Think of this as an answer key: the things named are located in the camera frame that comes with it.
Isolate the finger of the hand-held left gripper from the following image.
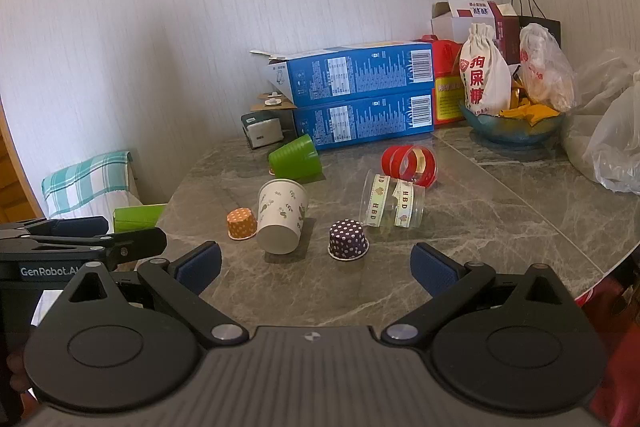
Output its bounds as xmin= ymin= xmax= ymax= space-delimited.
xmin=30 ymin=227 xmax=168 ymax=271
xmin=22 ymin=216 xmax=110 ymax=239

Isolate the clear plastic snack bag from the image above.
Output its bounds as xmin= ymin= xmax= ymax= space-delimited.
xmin=518 ymin=23 xmax=579 ymax=112

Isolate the purple dotted paper cup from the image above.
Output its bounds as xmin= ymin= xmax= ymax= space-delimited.
xmin=328 ymin=219 xmax=370 ymax=261

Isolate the blue glass bowl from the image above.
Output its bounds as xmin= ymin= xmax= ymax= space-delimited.
xmin=458 ymin=99 xmax=567 ymax=147

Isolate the green plastic cup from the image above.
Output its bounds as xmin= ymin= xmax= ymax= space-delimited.
xmin=268 ymin=134 xmax=322 ymax=180

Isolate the small white device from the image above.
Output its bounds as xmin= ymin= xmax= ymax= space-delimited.
xmin=241 ymin=112 xmax=286 ymax=150

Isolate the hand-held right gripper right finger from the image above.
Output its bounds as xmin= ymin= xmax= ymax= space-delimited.
xmin=381 ymin=243 xmax=576 ymax=349

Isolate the white printed paper cup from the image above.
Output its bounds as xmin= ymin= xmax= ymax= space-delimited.
xmin=257 ymin=179 xmax=308 ymax=256

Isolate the yellow cloth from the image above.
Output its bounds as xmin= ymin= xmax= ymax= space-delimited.
xmin=497 ymin=103 xmax=562 ymax=126

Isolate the green box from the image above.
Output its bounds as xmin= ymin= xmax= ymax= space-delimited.
xmin=113 ymin=204 xmax=168 ymax=233

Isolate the white open carton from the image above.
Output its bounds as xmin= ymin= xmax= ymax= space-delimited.
xmin=431 ymin=0 xmax=519 ymax=46

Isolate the clear cup with red bands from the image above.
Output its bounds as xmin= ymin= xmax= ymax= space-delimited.
xmin=381 ymin=145 xmax=439 ymax=188

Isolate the white cloth drawstring bag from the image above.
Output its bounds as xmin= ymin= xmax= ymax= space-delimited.
xmin=458 ymin=23 xmax=513 ymax=117

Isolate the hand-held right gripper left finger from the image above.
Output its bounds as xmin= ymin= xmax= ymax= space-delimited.
xmin=60 ymin=241 xmax=249 ymax=349

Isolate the dark red cloth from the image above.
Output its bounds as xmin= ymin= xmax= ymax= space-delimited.
xmin=575 ymin=252 xmax=640 ymax=425

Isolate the orange dotted paper cup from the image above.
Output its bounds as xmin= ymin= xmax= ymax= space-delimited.
xmin=226 ymin=208 xmax=258 ymax=241

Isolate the black paper bag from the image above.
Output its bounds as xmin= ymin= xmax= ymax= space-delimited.
xmin=510 ymin=0 xmax=562 ymax=54

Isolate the red cardboard box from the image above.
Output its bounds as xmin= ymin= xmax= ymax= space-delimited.
xmin=414 ymin=39 xmax=469 ymax=126

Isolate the clear cup with striped ribbons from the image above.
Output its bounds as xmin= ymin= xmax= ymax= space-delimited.
xmin=361 ymin=170 xmax=426 ymax=229

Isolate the green checked cloth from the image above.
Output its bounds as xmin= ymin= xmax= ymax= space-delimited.
xmin=41 ymin=150 xmax=134 ymax=218

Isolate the blue cardboard box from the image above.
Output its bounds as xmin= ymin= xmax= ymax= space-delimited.
xmin=292 ymin=88 xmax=435 ymax=152
xmin=250 ymin=42 xmax=435 ymax=108

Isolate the dark red box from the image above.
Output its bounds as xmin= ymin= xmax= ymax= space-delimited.
xmin=487 ymin=3 xmax=521 ymax=66

